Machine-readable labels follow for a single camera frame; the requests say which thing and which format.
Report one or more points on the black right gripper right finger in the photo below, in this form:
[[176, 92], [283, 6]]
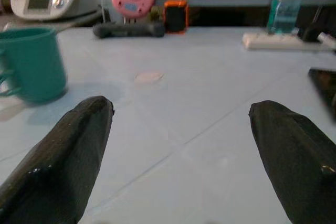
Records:
[[296, 161]]

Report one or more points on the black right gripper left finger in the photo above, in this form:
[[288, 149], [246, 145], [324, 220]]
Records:
[[60, 161]]

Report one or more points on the black flat tray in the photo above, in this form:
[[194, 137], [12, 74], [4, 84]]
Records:
[[325, 85]]

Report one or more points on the teal plastic mug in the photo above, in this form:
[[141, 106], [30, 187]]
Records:
[[32, 64]]

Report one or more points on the white power strip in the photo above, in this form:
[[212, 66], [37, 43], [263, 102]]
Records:
[[278, 41]]

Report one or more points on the small white round sticker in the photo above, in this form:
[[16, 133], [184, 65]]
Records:
[[148, 77]]

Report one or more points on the black power plug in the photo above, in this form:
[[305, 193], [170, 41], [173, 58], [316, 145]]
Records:
[[311, 32]]

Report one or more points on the dark grey handheld tool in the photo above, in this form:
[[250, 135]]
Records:
[[128, 30]]

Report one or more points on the clear blue water bottle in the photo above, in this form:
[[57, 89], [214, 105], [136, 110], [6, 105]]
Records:
[[285, 6]]

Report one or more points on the orange black power bank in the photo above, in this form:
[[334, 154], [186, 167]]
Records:
[[176, 16]]

